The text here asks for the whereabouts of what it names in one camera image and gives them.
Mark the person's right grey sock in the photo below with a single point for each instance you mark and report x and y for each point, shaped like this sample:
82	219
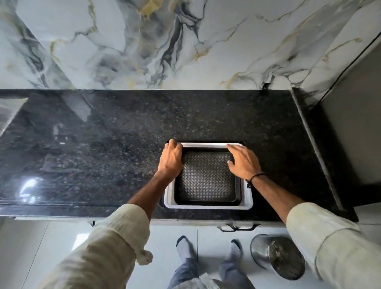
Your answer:
236	249

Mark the person's right thumb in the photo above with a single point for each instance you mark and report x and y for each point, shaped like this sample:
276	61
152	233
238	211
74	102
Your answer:
232	163

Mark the person's blue jeans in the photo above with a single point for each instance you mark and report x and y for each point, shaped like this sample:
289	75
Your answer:
190	274

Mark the person's left thumb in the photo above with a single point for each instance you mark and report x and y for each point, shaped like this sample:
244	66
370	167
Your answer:
179	150

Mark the white plastic tray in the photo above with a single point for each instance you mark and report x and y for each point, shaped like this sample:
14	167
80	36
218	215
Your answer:
246	193

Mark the person's left hand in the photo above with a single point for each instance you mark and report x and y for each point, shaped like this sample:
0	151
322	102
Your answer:
170	160

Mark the black patterned inner tray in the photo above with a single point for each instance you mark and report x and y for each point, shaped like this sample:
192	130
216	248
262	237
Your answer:
205	178

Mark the person's grey sock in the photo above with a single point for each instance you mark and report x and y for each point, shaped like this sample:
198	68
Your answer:
185	247
236	249

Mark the person's right forearm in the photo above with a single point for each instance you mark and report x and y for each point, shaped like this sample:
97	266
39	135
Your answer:
303	217

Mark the person's left grey sock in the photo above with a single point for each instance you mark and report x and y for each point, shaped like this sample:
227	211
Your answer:
185	247

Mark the steel trash bin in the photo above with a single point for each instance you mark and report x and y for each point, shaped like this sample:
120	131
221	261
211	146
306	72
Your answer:
282	256

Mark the grey refrigerator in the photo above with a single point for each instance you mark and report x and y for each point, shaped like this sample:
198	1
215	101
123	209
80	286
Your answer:
354	125

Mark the person's right hand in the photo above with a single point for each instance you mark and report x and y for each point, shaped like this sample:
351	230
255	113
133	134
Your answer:
245	165

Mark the black wrist band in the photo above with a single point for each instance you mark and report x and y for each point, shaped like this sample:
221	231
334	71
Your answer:
256	176

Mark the person's left forearm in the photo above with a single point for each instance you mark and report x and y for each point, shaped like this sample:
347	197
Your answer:
119	232

